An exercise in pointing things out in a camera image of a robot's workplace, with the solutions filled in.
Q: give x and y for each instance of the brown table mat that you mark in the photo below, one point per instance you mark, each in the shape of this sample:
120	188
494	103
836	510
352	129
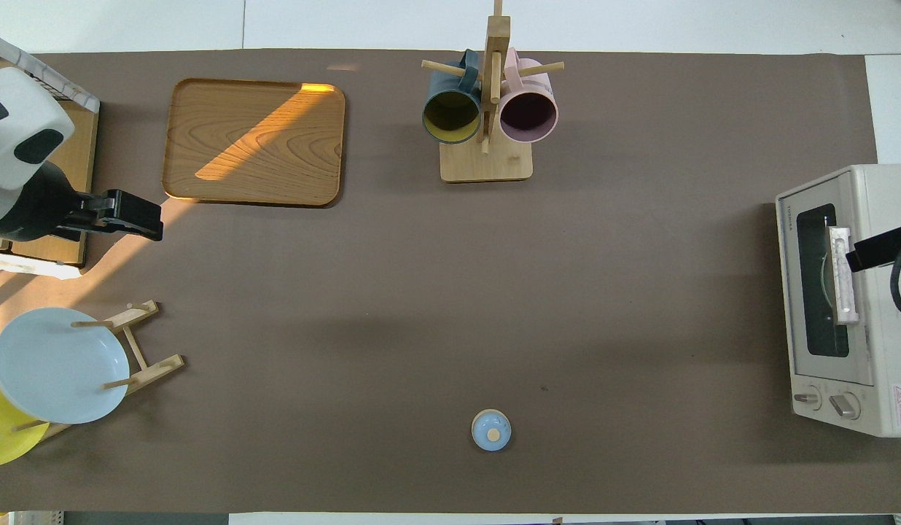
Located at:
348	292

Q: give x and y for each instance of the wooden mug rack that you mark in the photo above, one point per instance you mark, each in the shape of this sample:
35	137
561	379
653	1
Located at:
487	164

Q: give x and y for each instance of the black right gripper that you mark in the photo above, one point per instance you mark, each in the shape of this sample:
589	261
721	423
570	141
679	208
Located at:
891	246

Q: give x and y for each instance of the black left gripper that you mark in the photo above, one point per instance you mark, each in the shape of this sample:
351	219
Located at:
122	213

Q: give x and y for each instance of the wooden serving tray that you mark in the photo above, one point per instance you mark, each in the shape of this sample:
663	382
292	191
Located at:
275	160

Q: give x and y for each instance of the cream toaster oven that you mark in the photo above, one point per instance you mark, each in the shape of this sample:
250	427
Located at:
880	364

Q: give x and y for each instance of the pink mug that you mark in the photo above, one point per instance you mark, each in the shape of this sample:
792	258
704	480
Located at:
528	109

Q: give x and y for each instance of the yellow plate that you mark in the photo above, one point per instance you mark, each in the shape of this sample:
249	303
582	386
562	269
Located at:
2	437

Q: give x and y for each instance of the light blue plate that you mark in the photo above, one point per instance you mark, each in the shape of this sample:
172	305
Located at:
57	364

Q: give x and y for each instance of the dark blue mug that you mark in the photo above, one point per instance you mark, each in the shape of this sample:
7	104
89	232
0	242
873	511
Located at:
450	109

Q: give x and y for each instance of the wooden plate rack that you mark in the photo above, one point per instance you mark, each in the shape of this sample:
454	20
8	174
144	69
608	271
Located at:
148	368

